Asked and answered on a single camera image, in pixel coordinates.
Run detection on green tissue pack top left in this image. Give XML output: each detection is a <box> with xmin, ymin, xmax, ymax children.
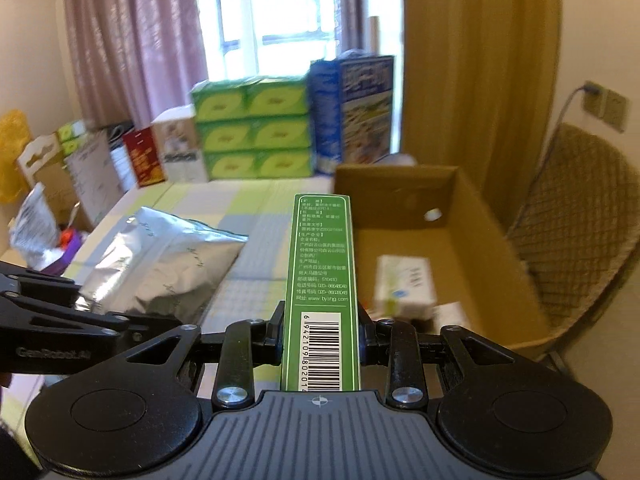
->
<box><xmin>190</xmin><ymin>80</ymin><xmax>248</xmax><ymax>122</ymax></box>

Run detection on white shopping bag black handles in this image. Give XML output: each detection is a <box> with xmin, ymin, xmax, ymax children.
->
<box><xmin>103</xmin><ymin>120</ymin><xmax>137</xmax><ymax>192</ymax></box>

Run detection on green tissue pack bottom right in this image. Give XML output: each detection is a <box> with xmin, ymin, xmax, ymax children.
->
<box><xmin>256</xmin><ymin>148</ymin><xmax>314</xmax><ymax>179</ymax></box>

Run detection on quilted brown chair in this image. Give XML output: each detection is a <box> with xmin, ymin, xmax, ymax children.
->
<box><xmin>506</xmin><ymin>124</ymin><xmax>639</xmax><ymax>360</ymax></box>

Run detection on pink curtain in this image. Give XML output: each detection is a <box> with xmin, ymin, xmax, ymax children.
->
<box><xmin>64</xmin><ymin>0</ymin><xmax>207</xmax><ymax>128</ymax></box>

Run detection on yellow-brown curtain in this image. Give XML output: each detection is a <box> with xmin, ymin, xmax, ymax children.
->
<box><xmin>400</xmin><ymin>0</ymin><xmax>561</xmax><ymax>226</ymax></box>

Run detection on person's left hand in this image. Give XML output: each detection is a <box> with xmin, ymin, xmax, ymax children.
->
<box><xmin>0</xmin><ymin>373</ymin><xmax>12</xmax><ymax>388</ymax></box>

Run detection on green tissue pack bottom left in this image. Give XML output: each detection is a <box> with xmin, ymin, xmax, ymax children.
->
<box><xmin>203</xmin><ymin>152</ymin><xmax>258</xmax><ymax>180</ymax></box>

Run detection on green tissue pack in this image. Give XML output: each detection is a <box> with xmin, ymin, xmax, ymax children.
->
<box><xmin>196</xmin><ymin>119</ymin><xmax>253</xmax><ymax>153</ymax></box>
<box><xmin>203</xmin><ymin>152</ymin><xmax>258</xmax><ymax>180</ymax></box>
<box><xmin>190</xmin><ymin>80</ymin><xmax>248</xmax><ymax>122</ymax></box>
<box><xmin>245</xmin><ymin>76</ymin><xmax>309</xmax><ymax>117</ymax></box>
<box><xmin>256</xmin><ymin>148</ymin><xmax>314</xmax><ymax>179</ymax></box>
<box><xmin>253</xmin><ymin>115</ymin><xmax>311</xmax><ymax>150</ymax></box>

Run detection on green tissue pack middle right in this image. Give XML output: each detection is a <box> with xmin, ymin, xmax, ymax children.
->
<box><xmin>253</xmin><ymin>115</ymin><xmax>311</xmax><ymax>150</ymax></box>

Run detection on green slim box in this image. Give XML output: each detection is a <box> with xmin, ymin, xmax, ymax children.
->
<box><xmin>280</xmin><ymin>194</ymin><xmax>361</xmax><ymax>392</ymax></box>

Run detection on silver foil pouch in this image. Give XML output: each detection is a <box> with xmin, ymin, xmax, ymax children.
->
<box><xmin>75</xmin><ymin>207</ymin><xmax>248</xmax><ymax>324</ymax></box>

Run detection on blue milk carton box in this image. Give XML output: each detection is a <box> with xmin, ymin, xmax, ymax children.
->
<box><xmin>307</xmin><ymin>51</ymin><xmax>395</xmax><ymax>174</ymax></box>

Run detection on green tissue pack top right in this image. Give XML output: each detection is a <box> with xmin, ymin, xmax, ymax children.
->
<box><xmin>245</xmin><ymin>76</ymin><xmax>309</xmax><ymax>117</ymax></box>

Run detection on white paper bag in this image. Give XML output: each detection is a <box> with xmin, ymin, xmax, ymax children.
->
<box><xmin>65</xmin><ymin>130</ymin><xmax>124</xmax><ymax>228</ymax></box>

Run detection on white medicine tablet box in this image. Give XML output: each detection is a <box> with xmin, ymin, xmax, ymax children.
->
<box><xmin>371</xmin><ymin>255</ymin><xmax>437</xmax><ymax>321</ymax></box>

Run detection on grey power cable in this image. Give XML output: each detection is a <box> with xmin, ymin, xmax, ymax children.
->
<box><xmin>546</xmin><ymin>84</ymin><xmax>604</xmax><ymax>141</ymax></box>

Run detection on yellow plastic bag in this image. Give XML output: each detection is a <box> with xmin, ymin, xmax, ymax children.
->
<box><xmin>0</xmin><ymin>110</ymin><xmax>32</xmax><ymax>204</ymax></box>

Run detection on wall power socket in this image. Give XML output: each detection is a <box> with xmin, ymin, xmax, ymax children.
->
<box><xmin>582</xmin><ymin>80</ymin><xmax>629</xmax><ymax>133</ymax></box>

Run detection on green tissue pack middle left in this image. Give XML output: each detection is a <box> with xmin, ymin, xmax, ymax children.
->
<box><xmin>196</xmin><ymin>119</ymin><xmax>253</xmax><ymax>153</ymax></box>

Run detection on silver plastic bag on left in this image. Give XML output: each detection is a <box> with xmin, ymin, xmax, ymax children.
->
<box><xmin>9</xmin><ymin>183</ymin><xmax>63</xmax><ymax>271</ymax></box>

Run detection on small green boxes on left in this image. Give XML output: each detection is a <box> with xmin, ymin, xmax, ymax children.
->
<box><xmin>55</xmin><ymin>120</ymin><xmax>89</xmax><ymax>157</ymax></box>

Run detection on long white ointment box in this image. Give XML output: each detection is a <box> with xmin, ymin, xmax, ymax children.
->
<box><xmin>432</xmin><ymin>301</ymin><xmax>471</xmax><ymax>334</ymax></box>

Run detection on checked tablecloth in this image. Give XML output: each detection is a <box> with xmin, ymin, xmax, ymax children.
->
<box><xmin>1</xmin><ymin>177</ymin><xmax>330</xmax><ymax>424</ymax></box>

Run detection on white product box with photo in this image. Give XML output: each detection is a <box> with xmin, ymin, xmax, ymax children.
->
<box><xmin>151</xmin><ymin>105</ymin><xmax>208</xmax><ymax>183</ymax></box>

